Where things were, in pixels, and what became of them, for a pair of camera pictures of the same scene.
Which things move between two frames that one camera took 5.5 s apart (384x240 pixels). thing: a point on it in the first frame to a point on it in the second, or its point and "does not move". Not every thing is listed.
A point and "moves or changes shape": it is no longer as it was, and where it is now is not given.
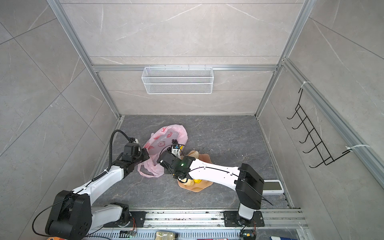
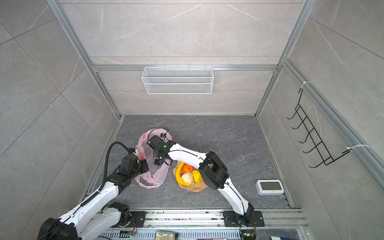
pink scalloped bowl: (199, 186) does not move
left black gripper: (144, 152) to (143, 163)
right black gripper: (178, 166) to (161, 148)
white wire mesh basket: (175, 80) does not move
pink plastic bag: (157, 143) moves or changes shape
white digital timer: (272, 187) does not move
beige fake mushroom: (189, 182) does not move
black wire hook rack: (324, 152) does not move
